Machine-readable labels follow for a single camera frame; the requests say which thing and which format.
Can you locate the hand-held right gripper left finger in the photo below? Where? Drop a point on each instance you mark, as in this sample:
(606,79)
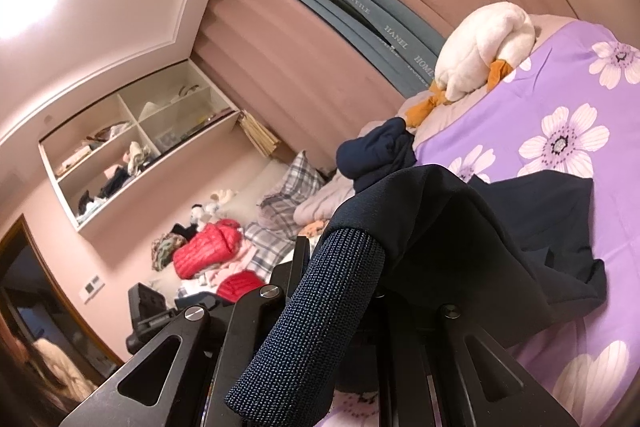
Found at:
(245,322)

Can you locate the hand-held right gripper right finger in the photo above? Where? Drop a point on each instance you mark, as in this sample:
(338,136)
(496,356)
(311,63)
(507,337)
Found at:
(415,357)

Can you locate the navy zip jacket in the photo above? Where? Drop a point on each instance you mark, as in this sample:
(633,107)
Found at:
(450,227)

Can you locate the folded navy clothes stack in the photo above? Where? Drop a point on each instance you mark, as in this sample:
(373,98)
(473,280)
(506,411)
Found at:
(375,152)

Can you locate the red down jacket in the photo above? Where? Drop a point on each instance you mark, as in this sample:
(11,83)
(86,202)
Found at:
(240,287)
(207,249)

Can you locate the multicoloured scarf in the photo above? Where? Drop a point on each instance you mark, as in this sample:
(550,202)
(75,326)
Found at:
(167,252)

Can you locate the wooden framed doorway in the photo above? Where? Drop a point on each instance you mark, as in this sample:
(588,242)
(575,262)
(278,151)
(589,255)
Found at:
(45,307)

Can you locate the peach cloth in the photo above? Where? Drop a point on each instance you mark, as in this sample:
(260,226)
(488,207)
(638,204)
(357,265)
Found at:
(314,229)

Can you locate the small white plush toys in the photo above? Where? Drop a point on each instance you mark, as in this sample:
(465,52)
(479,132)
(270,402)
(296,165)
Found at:
(212,204)

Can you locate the beige cushion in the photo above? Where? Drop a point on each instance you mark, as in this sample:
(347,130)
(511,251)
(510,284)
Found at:
(250,187)

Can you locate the pinkish beige quilt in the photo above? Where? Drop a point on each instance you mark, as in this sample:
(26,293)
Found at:
(325,199)

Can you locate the beige hanging tassel bundle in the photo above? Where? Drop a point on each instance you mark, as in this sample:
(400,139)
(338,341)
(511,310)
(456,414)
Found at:
(260,134)

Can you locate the purple floral bedsheet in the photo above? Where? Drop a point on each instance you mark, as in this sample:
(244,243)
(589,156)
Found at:
(525,107)

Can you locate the grey-blue curtain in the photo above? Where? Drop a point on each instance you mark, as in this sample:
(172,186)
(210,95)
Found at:
(360,22)

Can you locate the white goose plush toy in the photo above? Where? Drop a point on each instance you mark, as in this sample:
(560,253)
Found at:
(480,42)

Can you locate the white wall switch panel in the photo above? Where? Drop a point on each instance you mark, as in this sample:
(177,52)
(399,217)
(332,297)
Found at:
(93,288)

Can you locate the white wall shelf cabinet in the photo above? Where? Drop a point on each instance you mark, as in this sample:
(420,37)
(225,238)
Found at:
(140,142)

